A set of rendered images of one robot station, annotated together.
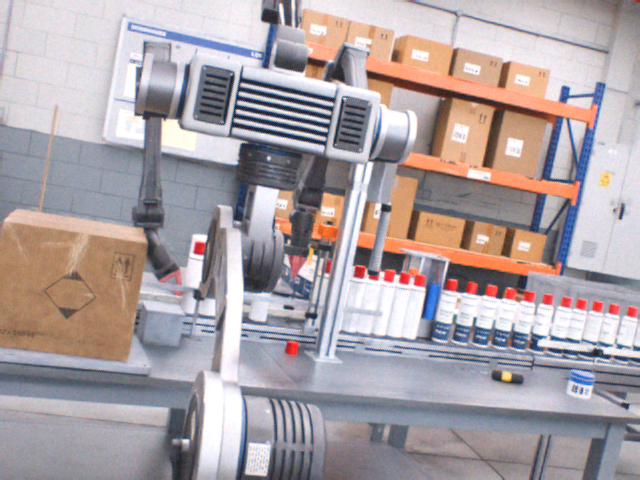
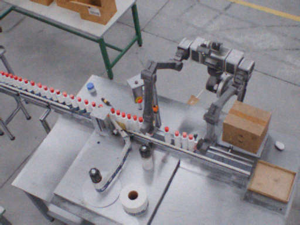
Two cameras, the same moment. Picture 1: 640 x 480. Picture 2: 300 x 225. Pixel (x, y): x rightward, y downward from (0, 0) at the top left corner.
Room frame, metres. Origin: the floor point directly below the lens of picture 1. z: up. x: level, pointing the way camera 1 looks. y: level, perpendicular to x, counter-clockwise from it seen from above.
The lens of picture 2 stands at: (3.31, 1.51, 3.60)
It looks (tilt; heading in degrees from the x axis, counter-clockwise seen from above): 53 degrees down; 235
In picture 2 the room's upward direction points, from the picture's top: 10 degrees counter-clockwise
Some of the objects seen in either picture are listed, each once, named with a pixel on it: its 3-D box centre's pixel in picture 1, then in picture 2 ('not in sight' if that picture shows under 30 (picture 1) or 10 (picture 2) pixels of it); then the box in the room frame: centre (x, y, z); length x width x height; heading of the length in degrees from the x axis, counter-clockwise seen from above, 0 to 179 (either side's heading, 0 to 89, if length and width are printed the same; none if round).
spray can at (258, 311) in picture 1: (263, 286); (167, 135); (2.20, 0.12, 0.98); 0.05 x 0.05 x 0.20
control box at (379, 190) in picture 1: (373, 167); (140, 88); (2.20, -0.12, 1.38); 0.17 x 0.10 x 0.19; 166
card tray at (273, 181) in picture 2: not in sight; (272, 180); (1.89, 0.94, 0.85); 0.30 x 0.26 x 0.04; 111
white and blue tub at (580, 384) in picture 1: (580, 384); (90, 87); (2.27, -0.86, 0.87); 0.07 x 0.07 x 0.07
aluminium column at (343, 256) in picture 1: (346, 241); (154, 102); (2.12, -0.08, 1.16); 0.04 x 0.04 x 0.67; 21
